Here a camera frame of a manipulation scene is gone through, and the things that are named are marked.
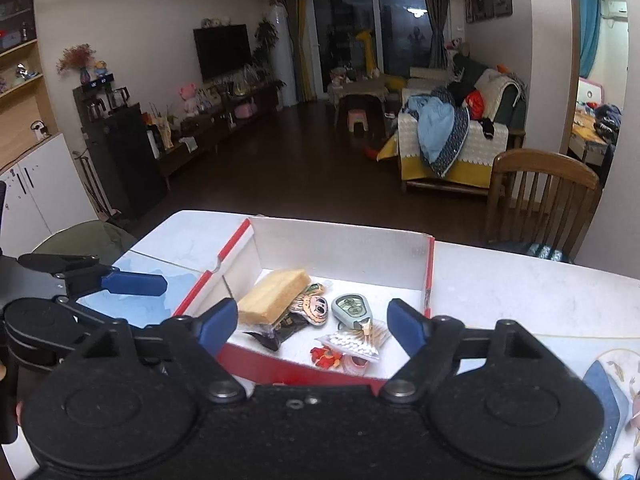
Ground black water dispenser cabinet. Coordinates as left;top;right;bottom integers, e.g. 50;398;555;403
72;74;168;221

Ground pink plush toy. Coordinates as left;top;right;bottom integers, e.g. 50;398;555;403
179;82;200;118

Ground green potted plant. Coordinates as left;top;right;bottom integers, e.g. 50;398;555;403
252;17;281;81

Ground red garment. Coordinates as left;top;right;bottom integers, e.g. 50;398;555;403
465;90;486;121

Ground dried flowers in vase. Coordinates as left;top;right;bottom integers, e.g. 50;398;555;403
56;44;97;86

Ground yellow giraffe toy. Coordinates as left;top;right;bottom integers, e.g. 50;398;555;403
355;30;378;78

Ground light blue clothing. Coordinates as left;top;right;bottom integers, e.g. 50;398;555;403
405;95;457;166

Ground black television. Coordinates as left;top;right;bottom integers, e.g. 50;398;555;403
193;23;252;82

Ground white cabinet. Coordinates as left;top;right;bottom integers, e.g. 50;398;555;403
0;132;93;261

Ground grey yellow curtain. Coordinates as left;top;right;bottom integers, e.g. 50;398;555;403
272;0;313;103
419;0;453;68

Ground low coffee table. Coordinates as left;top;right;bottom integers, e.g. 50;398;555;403
334;80;391;128

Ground wooden wall shelf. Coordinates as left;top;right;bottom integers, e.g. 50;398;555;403
0;0;58;171

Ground grey-green key fob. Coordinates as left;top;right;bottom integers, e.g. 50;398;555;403
331;294;373;331

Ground dark wooden television stand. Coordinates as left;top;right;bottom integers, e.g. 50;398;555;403
157;82;281;178

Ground white standing air conditioner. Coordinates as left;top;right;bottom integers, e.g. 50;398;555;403
270;4;301;108

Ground navy quilted garment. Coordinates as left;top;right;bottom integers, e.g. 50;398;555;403
430;87;472;178

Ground bag of cotton swabs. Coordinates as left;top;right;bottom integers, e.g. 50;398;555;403
316;321;393;363

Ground wooden chair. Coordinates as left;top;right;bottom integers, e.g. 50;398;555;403
484;149;601;258

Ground red horse keychain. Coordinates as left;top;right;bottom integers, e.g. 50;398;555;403
310;345;345;370

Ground pink plastic stool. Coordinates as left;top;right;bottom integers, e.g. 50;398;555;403
346;108;371;133

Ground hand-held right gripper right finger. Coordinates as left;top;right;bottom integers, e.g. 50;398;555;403
381;297;548;404

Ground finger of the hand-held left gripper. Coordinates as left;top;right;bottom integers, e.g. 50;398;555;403
54;297;112;347
19;254;168;301

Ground sofa with lace cover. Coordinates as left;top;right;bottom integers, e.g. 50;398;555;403
377;52;528;193

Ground green upholstered chair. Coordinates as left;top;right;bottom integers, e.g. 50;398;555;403
30;220;138;261

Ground cartoon face charm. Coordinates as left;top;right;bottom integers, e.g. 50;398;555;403
290;284;331;328

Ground bagged yellow sponge cake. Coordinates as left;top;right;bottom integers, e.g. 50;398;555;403
236;268;313;333

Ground glass sliding door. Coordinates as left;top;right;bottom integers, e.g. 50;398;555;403
307;0;431;101

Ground blue curtain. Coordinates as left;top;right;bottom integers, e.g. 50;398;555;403
579;0;601;81

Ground red cardboard box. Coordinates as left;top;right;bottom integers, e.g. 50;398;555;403
171;216;436;395

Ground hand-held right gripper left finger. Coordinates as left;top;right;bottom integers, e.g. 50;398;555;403
80;297;248;404

